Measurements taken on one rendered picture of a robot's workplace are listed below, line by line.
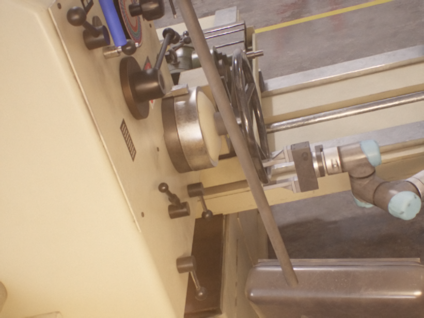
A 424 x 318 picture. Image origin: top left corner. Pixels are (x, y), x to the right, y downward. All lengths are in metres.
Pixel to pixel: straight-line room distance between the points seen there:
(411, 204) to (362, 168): 0.17
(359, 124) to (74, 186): 1.73
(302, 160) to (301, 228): 1.68
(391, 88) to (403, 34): 2.39
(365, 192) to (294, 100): 1.36
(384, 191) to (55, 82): 0.96
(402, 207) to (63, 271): 0.87
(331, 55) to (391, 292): 4.26
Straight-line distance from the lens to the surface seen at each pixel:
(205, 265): 2.45
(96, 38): 1.31
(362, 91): 3.13
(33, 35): 1.22
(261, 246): 3.38
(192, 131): 1.74
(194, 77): 2.06
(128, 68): 1.49
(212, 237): 2.58
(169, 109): 1.77
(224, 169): 2.37
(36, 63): 1.23
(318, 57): 5.38
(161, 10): 1.63
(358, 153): 1.84
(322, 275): 1.23
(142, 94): 1.51
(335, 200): 3.65
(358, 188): 1.89
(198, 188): 1.88
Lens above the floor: 2.10
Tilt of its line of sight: 30 degrees down
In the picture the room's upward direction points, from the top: 17 degrees counter-clockwise
